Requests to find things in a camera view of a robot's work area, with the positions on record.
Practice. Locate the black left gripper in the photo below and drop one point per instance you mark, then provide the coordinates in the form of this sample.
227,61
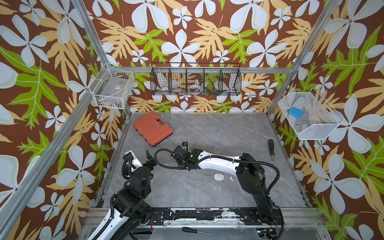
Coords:
146,164

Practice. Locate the aluminium frame post right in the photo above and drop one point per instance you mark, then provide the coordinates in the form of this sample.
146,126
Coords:
319,25

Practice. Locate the aluminium frame post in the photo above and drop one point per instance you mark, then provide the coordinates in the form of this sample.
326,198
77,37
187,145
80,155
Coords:
95,41
319,25

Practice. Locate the blue small box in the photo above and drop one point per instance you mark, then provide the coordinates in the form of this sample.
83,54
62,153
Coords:
295,112

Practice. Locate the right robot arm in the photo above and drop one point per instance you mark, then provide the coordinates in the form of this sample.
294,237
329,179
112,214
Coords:
255,177

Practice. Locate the black handled screwdriver on table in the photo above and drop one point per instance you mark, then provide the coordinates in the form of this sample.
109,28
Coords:
271,146

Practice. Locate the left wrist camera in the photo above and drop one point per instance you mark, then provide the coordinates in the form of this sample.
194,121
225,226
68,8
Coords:
135,163

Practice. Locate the aluminium frame post left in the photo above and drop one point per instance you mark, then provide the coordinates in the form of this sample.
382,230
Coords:
95,41

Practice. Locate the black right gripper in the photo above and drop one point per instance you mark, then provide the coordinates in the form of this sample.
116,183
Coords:
182,151

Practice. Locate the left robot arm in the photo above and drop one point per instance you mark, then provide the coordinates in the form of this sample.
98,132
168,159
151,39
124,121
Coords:
128,208

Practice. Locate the white mesh basket right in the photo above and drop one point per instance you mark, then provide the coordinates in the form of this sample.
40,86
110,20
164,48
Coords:
320,118

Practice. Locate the white wire basket left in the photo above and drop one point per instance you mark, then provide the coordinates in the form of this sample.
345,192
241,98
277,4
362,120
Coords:
111,88

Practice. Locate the white earbud charging case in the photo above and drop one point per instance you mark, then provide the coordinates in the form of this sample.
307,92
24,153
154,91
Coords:
219,177

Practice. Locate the black screwdriver on front rail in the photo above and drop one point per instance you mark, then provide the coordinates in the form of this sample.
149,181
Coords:
194,231

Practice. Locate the black wire basket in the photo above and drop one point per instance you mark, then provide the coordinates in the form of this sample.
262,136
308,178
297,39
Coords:
217,79

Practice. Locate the red plastic tool case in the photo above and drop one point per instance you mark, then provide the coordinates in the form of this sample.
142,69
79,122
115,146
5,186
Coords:
152,128

